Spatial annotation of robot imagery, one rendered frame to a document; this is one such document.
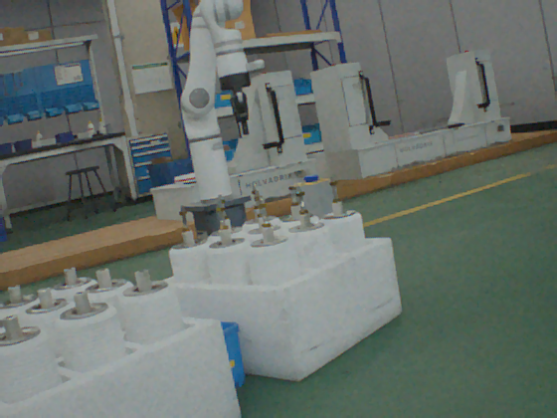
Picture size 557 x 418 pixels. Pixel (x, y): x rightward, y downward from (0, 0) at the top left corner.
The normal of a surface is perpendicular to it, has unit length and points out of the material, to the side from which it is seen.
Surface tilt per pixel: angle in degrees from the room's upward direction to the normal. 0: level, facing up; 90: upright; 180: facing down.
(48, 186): 90
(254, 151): 90
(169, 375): 90
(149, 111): 90
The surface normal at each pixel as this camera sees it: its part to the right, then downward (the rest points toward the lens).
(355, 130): 0.52, 0.00
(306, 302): 0.75, -0.07
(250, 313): -0.63, 0.20
